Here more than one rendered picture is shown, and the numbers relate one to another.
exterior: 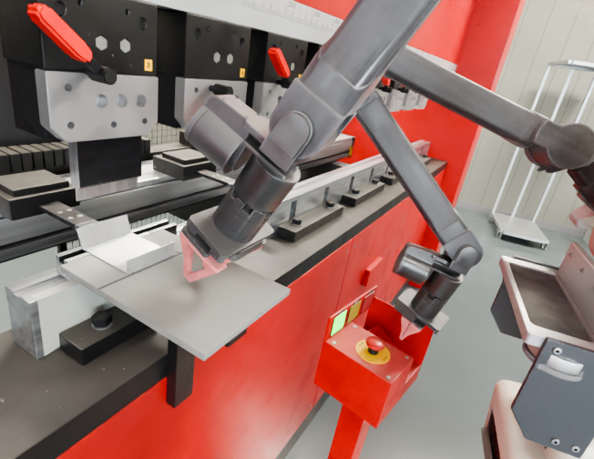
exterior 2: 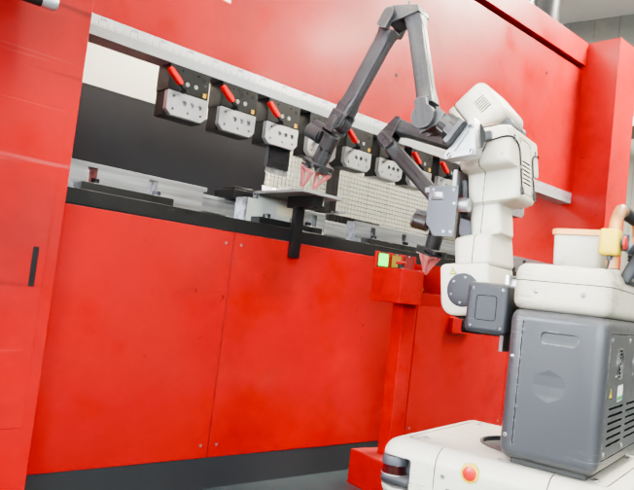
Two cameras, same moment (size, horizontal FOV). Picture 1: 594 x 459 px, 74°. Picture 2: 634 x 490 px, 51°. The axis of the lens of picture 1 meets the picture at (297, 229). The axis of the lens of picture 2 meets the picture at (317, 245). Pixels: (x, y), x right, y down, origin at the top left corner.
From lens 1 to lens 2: 1.96 m
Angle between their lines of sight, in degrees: 34
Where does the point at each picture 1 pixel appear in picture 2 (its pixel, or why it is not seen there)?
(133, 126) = (288, 145)
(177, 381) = (293, 240)
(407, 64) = (408, 127)
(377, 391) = (397, 277)
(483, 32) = (587, 162)
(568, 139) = not seen: hidden behind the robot
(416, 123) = (545, 252)
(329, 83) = (341, 106)
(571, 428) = (446, 223)
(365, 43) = (349, 95)
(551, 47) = not seen: outside the picture
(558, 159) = not seen: hidden behind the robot
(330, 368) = (376, 282)
